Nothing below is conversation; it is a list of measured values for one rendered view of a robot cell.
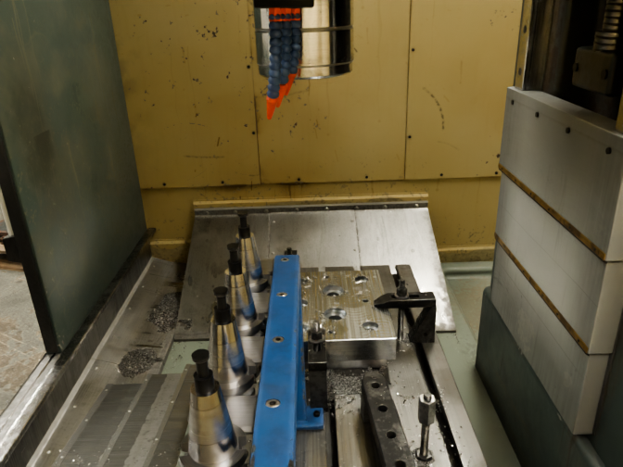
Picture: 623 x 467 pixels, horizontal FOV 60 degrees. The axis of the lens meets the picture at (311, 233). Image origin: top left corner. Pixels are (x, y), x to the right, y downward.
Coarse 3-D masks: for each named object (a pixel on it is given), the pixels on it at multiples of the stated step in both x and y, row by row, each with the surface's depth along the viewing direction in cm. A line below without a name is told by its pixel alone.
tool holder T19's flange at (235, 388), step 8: (248, 360) 62; (248, 368) 61; (248, 376) 59; (224, 384) 58; (232, 384) 58; (240, 384) 58; (248, 384) 58; (224, 392) 57; (232, 392) 57; (240, 392) 58; (248, 392) 59
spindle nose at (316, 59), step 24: (336, 0) 80; (264, 24) 82; (312, 24) 80; (336, 24) 81; (264, 48) 84; (312, 48) 81; (336, 48) 82; (264, 72) 86; (312, 72) 83; (336, 72) 84
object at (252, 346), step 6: (252, 336) 68; (258, 336) 67; (264, 336) 67; (246, 342) 66; (252, 342) 66; (258, 342) 66; (246, 348) 65; (252, 348) 65; (258, 348) 65; (246, 354) 64; (252, 354) 64; (258, 354) 64; (258, 360) 63
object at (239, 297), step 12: (228, 276) 66; (240, 276) 66; (228, 288) 67; (240, 288) 67; (228, 300) 67; (240, 300) 67; (252, 300) 69; (240, 312) 68; (252, 312) 69; (240, 324) 68
